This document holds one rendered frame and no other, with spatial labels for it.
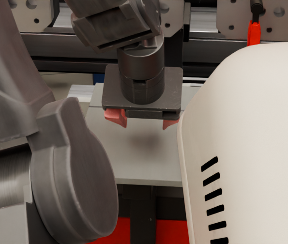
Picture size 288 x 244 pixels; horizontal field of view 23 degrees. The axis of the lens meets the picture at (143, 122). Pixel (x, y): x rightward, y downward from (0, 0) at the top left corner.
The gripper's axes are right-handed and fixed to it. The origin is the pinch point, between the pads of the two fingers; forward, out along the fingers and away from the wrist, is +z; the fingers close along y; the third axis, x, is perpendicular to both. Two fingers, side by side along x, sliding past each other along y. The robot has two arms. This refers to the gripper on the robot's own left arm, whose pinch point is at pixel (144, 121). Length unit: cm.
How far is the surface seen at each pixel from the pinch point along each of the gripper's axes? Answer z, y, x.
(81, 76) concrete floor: 191, 46, -135
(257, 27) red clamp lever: -4.6, -15.3, -14.0
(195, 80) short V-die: 11.5, -6.9, -15.1
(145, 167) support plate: -1.0, -0.7, 7.7
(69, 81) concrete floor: 188, 51, -130
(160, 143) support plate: 2.0, -2.3, 2.2
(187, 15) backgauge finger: 19.9, -4.7, -35.5
